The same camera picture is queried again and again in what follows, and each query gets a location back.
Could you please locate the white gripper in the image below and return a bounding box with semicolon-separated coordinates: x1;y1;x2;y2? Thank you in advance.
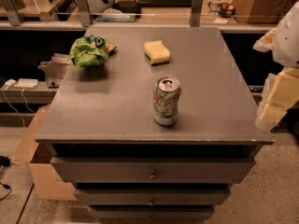
253;1;299;131

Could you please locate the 7up soda can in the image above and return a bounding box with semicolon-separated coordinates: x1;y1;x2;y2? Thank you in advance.
153;76;181;126

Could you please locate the clear plastic bottle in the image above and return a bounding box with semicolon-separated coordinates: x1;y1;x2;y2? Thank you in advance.
208;0;222;15

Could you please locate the yellow sponge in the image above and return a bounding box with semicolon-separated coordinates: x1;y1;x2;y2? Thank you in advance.
144;40;171;64

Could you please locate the grey drawer cabinet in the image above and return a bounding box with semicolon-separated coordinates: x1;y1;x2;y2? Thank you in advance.
36;27;272;221

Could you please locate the black keyboard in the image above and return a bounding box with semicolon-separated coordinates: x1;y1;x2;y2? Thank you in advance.
137;0;192;7

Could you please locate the tissue box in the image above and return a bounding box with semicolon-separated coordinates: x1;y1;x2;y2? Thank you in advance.
96;8;136;22

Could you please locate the green chip bag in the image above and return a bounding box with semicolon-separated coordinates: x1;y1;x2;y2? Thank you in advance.
68;35;117;67

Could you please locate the white power strip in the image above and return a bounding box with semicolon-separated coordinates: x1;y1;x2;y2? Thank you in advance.
14;78;38;89

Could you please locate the cardboard box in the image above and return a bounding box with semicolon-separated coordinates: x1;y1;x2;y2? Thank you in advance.
12;105;76;201

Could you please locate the grey metal bracket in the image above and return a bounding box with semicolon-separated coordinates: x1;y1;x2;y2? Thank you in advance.
38;53;71;87

